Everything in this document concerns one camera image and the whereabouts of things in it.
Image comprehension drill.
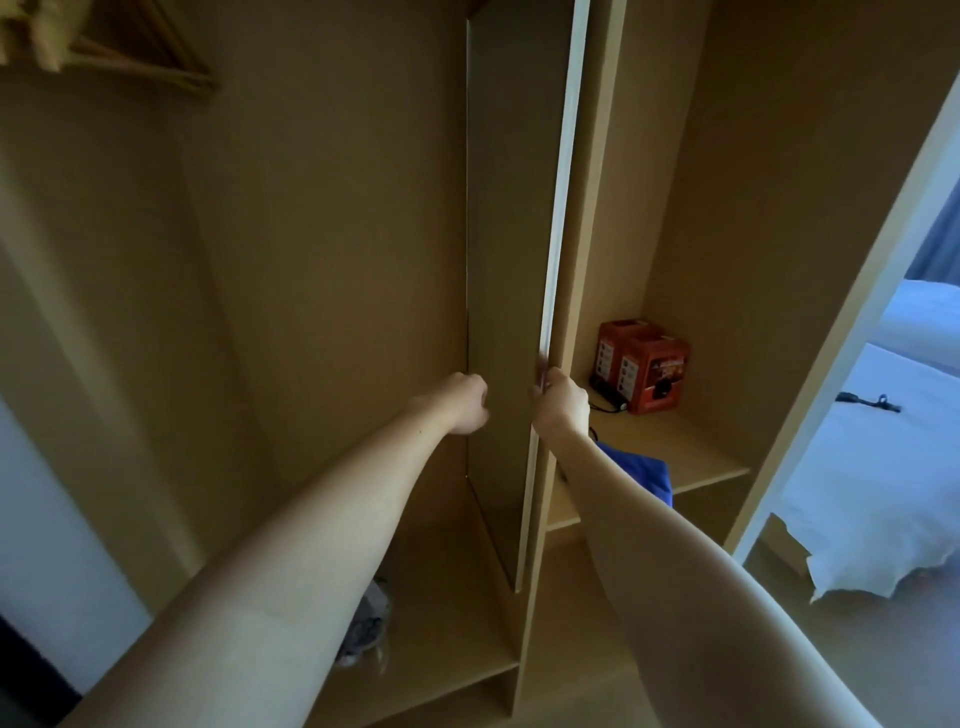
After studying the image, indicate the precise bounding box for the person's right hand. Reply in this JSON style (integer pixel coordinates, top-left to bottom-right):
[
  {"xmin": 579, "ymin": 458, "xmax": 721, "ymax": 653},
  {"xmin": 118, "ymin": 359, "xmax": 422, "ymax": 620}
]
[{"xmin": 530, "ymin": 367, "xmax": 592, "ymax": 440}]

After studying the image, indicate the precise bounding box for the person's left hand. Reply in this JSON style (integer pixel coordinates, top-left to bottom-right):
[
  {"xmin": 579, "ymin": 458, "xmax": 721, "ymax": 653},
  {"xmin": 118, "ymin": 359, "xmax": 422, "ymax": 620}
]
[{"xmin": 431, "ymin": 371, "xmax": 490, "ymax": 436}]

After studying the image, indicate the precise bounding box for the blue microfibre cloth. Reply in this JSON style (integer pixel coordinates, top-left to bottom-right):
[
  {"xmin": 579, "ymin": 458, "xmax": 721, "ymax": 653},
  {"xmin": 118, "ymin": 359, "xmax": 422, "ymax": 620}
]
[{"xmin": 592, "ymin": 440, "xmax": 675, "ymax": 511}]

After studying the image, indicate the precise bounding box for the tall mirror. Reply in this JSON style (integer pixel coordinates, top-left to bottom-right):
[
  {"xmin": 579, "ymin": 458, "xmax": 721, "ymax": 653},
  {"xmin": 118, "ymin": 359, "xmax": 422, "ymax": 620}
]
[{"xmin": 463, "ymin": 0, "xmax": 592, "ymax": 594}]

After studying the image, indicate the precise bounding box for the light wooden wardrobe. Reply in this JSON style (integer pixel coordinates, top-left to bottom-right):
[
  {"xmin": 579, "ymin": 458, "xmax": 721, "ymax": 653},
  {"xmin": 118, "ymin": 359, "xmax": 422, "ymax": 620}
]
[{"xmin": 0, "ymin": 0, "xmax": 960, "ymax": 728}]

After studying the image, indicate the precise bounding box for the person's right forearm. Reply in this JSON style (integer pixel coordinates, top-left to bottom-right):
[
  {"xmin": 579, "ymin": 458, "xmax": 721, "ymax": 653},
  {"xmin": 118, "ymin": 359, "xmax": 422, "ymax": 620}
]
[{"xmin": 536, "ymin": 427, "xmax": 883, "ymax": 728}]

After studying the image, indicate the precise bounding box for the person's left forearm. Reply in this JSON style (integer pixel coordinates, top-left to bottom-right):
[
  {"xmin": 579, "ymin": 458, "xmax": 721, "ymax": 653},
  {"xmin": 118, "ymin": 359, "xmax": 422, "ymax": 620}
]
[{"xmin": 59, "ymin": 397, "xmax": 459, "ymax": 728}]

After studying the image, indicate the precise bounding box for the clear bag of slippers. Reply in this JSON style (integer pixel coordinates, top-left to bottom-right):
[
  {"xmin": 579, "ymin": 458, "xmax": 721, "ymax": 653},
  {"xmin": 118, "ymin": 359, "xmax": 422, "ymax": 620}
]
[{"xmin": 333, "ymin": 575, "xmax": 395, "ymax": 670}]

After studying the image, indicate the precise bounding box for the white bed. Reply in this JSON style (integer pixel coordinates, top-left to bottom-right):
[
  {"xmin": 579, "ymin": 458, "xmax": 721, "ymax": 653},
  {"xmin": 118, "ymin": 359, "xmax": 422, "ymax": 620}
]
[
  {"xmin": 873, "ymin": 278, "xmax": 960, "ymax": 376},
  {"xmin": 772, "ymin": 341, "xmax": 960, "ymax": 604}
]

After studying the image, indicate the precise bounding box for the grey curtain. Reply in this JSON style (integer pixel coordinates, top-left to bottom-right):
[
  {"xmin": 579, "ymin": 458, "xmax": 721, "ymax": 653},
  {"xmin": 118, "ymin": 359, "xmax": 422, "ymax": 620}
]
[{"xmin": 903, "ymin": 176, "xmax": 960, "ymax": 288}]

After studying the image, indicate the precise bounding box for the wooden clothes hanger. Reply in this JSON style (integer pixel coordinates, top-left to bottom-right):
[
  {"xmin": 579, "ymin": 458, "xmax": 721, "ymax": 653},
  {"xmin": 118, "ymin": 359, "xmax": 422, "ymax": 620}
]
[
  {"xmin": 29, "ymin": 0, "xmax": 220, "ymax": 95},
  {"xmin": 0, "ymin": 0, "xmax": 73, "ymax": 75},
  {"xmin": 0, "ymin": 0, "xmax": 39, "ymax": 65}
]

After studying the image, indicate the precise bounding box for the black framed glass door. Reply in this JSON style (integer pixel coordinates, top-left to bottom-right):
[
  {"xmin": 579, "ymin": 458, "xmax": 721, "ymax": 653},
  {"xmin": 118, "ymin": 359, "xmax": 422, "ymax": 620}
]
[{"xmin": 0, "ymin": 611, "xmax": 84, "ymax": 728}]

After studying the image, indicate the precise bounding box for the black flashlight with cord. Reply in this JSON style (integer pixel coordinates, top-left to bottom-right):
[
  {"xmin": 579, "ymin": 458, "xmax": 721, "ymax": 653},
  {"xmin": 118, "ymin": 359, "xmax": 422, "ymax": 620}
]
[{"xmin": 588, "ymin": 372, "xmax": 630, "ymax": 414}]

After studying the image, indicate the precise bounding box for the small black strap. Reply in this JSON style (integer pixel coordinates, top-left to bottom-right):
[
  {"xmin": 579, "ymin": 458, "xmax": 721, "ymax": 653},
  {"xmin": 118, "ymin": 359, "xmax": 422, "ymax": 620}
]
[{"xmin": 836, "ymin": 389, "xmax": 904, "ymax": 415}]

